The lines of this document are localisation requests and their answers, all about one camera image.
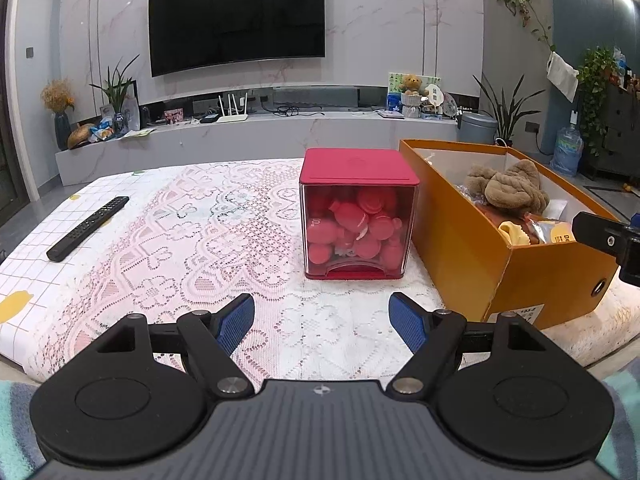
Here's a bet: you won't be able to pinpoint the hanging vine plant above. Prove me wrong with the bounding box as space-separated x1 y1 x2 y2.
492 0 556 54

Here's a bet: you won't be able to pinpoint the white hanging bag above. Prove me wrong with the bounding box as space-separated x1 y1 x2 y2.
546 51 580 103

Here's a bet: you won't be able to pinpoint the dark grey drawer cabinet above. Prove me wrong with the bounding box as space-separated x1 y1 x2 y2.
582 82 640 181

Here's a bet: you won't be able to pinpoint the red lidded clear storage box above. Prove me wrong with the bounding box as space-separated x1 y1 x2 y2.
299 148 420 281

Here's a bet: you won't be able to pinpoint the green plant in glass vase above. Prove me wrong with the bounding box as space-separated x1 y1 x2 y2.
90 55 140 136

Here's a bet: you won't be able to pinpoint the orange snack packet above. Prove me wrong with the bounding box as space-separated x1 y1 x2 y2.
529 219 576 245

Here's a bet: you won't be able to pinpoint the orange cardboard box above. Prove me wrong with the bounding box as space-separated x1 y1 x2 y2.
398 138 624 331

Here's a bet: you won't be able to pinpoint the white marble television bench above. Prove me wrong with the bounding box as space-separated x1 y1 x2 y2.
55 109 461 187

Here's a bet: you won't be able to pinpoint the green ivy plant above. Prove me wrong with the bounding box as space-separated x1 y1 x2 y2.
577 47 621 156

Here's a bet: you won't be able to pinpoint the yellow cloth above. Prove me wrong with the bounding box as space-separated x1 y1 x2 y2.
498 221 531 247

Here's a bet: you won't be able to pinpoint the black remote control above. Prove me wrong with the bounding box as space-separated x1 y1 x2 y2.
46 196 130 262

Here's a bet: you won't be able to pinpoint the white fan shaped ornament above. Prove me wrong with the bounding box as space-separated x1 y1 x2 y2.
425 83 445 116

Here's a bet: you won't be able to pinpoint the brown round object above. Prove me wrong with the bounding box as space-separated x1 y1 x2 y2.
67 123 97 150

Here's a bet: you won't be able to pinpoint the pile of red rubber cups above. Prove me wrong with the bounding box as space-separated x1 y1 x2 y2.
306 186 407 267

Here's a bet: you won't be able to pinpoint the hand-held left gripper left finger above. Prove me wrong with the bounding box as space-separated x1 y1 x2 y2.
92 292 256 401

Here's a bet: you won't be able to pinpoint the blue water bottle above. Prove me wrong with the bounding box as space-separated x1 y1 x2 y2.
550 126 585 177

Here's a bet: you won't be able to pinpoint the dried yellow flowers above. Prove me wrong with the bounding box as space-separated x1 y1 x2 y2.
41 78 76 114

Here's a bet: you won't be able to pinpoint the dark blue vase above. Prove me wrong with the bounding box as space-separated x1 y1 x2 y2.
54 111 71 151

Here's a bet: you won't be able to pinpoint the white router with antennas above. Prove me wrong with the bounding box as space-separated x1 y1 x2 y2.
216 92 250 124

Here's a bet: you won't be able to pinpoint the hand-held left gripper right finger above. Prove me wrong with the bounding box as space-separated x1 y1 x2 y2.
386 291 558 402

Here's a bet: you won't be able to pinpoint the tall leafy potted plant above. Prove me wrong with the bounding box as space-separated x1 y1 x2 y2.
472 72 541 147

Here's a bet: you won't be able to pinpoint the green painted picture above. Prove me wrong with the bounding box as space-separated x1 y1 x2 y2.
387 72 442 116

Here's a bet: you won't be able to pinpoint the white leaning panel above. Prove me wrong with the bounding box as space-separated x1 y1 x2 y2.
125 80 140 131

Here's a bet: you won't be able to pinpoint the brown fuzzy plush cloth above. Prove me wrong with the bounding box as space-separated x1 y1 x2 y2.
464 160 551 216

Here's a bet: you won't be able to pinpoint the black wall television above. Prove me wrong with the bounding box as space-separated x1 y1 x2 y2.
148 0 326 78

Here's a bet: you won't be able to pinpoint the grey trash bin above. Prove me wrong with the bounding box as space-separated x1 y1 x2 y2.
457 112 499 146

